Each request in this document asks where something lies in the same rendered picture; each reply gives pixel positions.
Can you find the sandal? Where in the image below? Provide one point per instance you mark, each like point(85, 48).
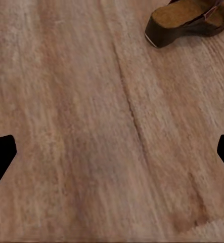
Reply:
point(166, 23)

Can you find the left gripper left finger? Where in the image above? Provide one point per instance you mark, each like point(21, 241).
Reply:
point(8, 151)

